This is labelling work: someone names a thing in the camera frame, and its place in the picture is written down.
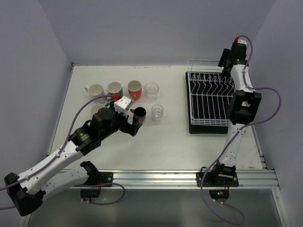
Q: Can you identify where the brown mug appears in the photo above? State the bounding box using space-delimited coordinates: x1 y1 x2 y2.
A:
130 107 147 123

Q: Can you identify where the dark blue mug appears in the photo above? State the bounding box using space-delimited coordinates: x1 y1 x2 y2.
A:
90 104 107 116

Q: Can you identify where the grey-blue mug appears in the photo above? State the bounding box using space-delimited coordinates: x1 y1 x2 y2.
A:
106 82 123 101

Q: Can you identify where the orange mug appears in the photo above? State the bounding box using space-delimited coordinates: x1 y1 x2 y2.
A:
127 80 142 101

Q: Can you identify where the clear plastic glass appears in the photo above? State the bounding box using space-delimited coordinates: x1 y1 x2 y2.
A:
144 82 159 102

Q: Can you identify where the white mug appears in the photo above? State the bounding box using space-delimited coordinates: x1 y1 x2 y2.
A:
85 84 106 104

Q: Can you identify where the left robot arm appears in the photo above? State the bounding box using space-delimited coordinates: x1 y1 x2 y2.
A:
4 108 143 216

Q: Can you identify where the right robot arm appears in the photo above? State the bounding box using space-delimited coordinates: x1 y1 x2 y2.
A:
210 38 262 186

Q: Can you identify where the black drip tray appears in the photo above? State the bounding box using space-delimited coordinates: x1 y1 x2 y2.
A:
185 71 235 134

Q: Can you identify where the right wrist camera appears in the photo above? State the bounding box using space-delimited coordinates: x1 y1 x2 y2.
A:
232 37 247 52

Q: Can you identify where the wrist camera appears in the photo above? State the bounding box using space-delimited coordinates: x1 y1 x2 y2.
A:
232 37 247 52
114 96 133 116

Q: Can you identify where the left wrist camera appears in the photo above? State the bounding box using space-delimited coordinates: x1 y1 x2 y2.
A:
114 96 133 116

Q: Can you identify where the white wire dish rack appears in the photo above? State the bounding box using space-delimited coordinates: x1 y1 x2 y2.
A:
186 59 235 127

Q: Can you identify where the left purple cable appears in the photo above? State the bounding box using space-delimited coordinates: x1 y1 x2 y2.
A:
0 93 125 211

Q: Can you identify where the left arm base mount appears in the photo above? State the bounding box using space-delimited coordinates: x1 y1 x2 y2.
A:
80 161 113 201

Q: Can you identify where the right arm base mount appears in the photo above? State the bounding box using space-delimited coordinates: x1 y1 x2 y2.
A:
196 164 239 202

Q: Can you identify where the aluminium rail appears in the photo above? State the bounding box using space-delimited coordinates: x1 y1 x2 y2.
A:
29 169 280 190

